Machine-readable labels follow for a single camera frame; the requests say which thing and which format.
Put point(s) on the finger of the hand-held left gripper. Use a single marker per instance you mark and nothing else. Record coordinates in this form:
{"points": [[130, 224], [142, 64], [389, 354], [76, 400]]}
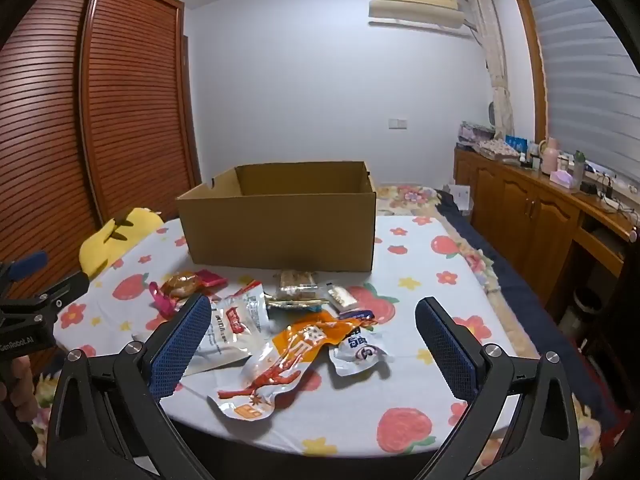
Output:
{"points": [[30, 262], [65, 286]]}

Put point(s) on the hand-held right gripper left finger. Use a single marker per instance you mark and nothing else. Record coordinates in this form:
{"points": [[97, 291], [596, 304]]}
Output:
{"points": [[182, 345]]}

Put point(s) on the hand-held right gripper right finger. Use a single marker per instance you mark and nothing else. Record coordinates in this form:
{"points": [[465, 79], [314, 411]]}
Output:
{"points": [[445, 350]]}

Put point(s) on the magenta snack packet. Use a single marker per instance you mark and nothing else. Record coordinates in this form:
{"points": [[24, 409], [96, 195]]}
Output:
{"points": [[162, 301]]}

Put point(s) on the white packet with red label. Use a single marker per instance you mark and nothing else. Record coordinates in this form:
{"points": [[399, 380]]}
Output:
{"points": [[235, 325]]}

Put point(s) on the pink snack packet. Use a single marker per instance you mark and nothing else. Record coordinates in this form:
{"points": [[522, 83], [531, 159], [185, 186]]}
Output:
{"points": [[212, 278]]}

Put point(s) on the blue and orange packet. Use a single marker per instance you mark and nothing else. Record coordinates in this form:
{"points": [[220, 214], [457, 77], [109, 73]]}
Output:
{"points": [[357, 314]]}

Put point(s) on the orange snack packet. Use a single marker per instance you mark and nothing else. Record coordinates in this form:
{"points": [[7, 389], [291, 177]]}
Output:
{"points": [[290, 355]]}

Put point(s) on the small white candy packet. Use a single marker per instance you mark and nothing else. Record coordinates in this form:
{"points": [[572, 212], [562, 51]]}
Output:
{"points": [[342, 296]]}

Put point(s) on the golden packet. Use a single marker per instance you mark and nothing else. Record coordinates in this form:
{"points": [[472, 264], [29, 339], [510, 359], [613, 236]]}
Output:
{"points": [[295, 303]]}

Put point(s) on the clear biscuit packet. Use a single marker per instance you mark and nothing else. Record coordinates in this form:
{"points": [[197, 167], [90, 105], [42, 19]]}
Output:
{"points": [[297, 282]]}

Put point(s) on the cardboard box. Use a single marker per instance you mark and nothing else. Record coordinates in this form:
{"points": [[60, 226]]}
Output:
{"points": [[280, 230]]}

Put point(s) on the person's left hand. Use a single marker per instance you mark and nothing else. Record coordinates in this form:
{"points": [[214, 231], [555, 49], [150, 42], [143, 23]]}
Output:
{"points": [[17, 385]]}

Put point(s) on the yellow plush toy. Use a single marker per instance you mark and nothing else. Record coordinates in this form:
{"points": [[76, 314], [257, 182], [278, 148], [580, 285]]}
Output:
{"points": [[115, 240]]}

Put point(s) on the navy bed sheet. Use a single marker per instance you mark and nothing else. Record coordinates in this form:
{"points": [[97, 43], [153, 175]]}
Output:
{"points": [[530, 300]]}

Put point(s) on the strawberry printed cloth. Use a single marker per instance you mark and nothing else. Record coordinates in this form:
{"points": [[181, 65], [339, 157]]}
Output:
{"points": [[360, 405]]}

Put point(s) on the trash bin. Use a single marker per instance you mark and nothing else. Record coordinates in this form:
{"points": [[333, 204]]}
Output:
{"points": [[580, 310]]}

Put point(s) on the wooden cabinet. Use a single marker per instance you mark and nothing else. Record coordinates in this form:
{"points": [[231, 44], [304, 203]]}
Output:
{"points": [[520, 215]]}

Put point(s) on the white paper bag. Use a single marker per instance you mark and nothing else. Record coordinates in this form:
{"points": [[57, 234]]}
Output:
{"points": [[461, 195]]}

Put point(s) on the wooden slatted wardrobe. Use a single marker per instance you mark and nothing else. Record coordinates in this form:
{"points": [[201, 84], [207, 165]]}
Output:
{"points": [[125, 110]]}

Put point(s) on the pink tissue box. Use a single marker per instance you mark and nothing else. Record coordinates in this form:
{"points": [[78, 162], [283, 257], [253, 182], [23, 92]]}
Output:
{"points": [[561, 179]]}

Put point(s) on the patterned fabric bag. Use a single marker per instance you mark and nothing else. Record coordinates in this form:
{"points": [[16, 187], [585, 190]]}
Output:
{"points": [[495, 148]]}

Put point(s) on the purple printed box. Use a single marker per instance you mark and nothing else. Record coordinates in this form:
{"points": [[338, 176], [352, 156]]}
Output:
{"points": [[472, 134]]}

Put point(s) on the blue box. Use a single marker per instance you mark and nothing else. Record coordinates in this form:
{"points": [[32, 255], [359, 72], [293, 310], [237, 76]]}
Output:
{"points": [[516, 142]]}

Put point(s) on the pink thermos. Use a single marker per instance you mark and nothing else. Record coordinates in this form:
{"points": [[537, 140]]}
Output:
{"points": [[551, 157]]}

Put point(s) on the white power strip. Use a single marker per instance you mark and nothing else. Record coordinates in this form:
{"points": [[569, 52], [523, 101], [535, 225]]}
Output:
{"points": [[611, 202]]}

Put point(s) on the green bottle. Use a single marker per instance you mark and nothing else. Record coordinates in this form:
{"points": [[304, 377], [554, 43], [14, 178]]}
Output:
{"points": [[578, 170]]}

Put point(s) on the small white fan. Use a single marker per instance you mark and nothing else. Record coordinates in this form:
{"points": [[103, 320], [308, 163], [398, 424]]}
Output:
{"points": [[492, 114]]}

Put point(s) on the beige curtain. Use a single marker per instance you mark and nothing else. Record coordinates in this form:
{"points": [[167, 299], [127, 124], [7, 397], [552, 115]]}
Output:
{"points": [[492, 60]]}

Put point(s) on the grey window blind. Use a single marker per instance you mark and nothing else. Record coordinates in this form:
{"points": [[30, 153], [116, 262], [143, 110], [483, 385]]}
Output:
{"points": [[585, 85]]}

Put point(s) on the white light switch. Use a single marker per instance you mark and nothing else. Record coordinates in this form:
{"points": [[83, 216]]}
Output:
{"points": [[397, 123]]}

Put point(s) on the wooden window frame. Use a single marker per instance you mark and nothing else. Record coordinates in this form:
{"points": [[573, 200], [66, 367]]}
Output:
{"points": [[530, 60]]}

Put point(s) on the wall air conditioner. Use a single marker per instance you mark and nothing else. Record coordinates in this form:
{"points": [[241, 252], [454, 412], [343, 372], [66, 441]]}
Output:
{"points": [[415, 10]]}

